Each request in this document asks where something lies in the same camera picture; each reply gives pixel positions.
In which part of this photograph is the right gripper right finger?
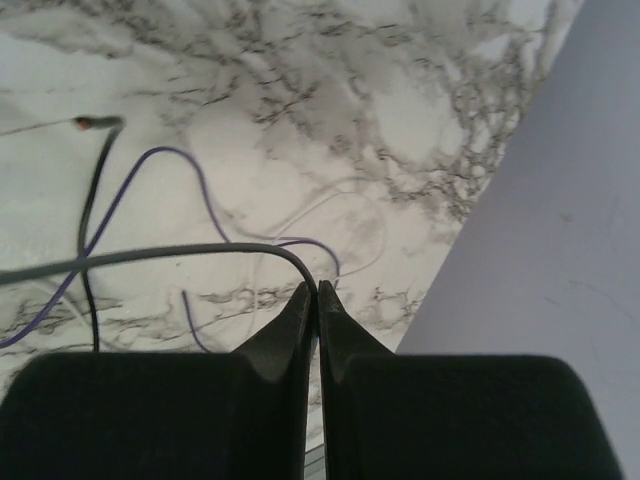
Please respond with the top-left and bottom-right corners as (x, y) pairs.
(318, 281), (622, 479)

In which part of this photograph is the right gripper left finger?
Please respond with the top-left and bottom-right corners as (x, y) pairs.
(1, 285), (311, 479)

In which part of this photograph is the purple thin wire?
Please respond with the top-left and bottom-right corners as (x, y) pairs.
(0, 146), (341, 354)

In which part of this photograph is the black thin wire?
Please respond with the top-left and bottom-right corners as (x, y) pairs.
(0, 114), (321, 354)

